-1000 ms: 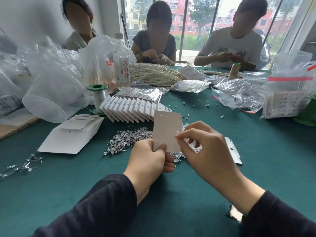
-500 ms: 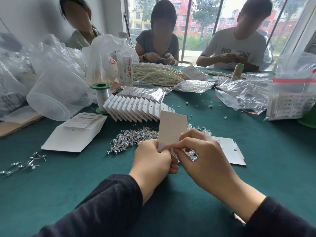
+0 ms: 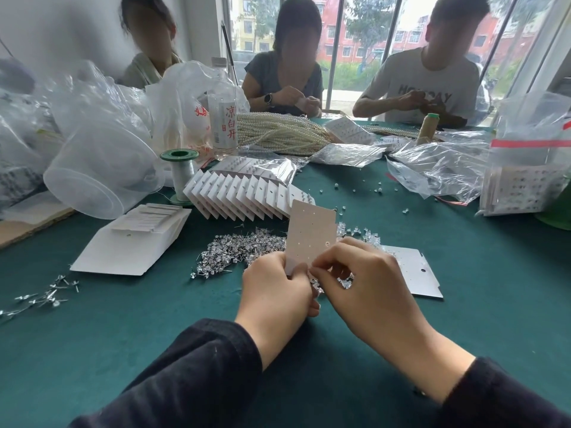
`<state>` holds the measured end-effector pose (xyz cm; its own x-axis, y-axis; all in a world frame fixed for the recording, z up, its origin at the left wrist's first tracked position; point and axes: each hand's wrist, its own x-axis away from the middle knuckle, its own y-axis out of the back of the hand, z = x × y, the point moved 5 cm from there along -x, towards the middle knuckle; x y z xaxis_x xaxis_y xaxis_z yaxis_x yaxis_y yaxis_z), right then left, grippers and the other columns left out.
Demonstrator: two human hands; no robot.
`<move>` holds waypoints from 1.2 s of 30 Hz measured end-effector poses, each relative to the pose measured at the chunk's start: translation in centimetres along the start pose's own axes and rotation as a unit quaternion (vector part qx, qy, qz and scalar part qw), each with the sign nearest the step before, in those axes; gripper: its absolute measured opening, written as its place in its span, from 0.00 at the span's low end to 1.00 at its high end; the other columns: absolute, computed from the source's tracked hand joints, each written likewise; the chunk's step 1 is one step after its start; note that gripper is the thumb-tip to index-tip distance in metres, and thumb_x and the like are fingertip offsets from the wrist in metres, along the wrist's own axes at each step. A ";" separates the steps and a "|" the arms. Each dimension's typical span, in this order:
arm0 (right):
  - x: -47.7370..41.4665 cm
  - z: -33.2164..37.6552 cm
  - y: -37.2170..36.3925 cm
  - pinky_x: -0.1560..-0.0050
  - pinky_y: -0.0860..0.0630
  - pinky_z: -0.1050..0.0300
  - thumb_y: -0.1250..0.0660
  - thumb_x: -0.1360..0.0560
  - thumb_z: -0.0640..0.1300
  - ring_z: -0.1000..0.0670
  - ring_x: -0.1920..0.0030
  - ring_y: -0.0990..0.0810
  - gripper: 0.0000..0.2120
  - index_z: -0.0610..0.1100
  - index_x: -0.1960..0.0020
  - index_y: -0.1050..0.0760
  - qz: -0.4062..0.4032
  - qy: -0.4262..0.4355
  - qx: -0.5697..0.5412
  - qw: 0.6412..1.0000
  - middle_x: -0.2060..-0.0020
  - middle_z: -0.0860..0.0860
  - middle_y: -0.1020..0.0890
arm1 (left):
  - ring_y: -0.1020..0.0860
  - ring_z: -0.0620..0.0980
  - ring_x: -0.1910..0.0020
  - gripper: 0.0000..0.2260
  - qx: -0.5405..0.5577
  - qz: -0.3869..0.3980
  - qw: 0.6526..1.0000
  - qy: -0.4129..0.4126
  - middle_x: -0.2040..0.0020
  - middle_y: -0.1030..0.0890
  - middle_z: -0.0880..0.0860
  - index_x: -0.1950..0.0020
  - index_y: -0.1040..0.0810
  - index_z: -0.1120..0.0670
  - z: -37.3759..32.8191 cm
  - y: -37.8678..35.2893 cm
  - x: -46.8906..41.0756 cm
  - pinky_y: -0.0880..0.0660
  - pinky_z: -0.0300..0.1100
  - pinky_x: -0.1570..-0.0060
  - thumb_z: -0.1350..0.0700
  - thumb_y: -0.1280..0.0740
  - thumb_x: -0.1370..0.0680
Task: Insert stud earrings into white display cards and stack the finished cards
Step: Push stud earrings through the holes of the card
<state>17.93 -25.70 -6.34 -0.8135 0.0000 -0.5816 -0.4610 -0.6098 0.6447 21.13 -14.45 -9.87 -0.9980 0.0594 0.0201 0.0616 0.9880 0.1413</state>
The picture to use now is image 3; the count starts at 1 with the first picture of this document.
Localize person's right hand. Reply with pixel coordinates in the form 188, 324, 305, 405
310, 238, 426, 353

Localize person's left hand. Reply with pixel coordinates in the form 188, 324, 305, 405
236, 251, 322, 331

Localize beige earring card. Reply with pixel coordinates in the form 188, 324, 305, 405
285, 199, 338, 277

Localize person's left forearm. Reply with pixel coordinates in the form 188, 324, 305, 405
67, 313, 309, 428

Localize person's right forearm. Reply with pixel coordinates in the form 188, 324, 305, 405
379, 314, 571, 428

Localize pile of silver earring studs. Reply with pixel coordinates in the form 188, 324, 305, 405
189, 222, 382, 295

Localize row of white earring cards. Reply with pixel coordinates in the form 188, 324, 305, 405
183, 157, 316, 221

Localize flat white earring card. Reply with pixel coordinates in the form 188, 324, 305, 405
379, 245, 445, 300

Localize scattered loose earring studs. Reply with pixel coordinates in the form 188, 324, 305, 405
318, 176, 413, 216

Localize clear bag over card row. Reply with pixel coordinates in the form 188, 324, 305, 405
210, 155, 300, 188

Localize small clear bag of cards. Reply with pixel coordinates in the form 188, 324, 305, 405
308, 142, 388, 168

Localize pile of pearl strands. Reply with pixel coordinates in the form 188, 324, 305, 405
236, 112, 342, 157

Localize stack of white card sheets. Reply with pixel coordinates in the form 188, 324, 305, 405
70, 202, 193, 277

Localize large crumpled clear plastic bag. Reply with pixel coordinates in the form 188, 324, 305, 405
385, 137, 492, 205

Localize clear water bottle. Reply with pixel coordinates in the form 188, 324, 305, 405
208, 57, 240, 157

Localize beige thread cone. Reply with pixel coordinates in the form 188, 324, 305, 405
416, 114, 440, 146

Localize white plastic shopping bag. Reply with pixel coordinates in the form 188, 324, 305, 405
145, 60, 251, 162

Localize clear plastic tub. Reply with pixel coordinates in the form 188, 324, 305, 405
43, 122, 167, 220

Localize zip bag of earring cards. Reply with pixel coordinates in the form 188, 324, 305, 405
476, 90, 571, 217

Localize green plastic basin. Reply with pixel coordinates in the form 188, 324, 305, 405
534, 180, 571, 231

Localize small heap of silver pins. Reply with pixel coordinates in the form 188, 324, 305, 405
0, 274, 82, 320

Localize brown cardboard sheet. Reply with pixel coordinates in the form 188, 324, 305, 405
0, 207, 77, 251

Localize heap of clear plastic bags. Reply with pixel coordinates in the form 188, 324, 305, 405
0, 58, 154, 210

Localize green spool of clear wire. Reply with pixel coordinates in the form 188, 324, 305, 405
160, 149, 200, 207

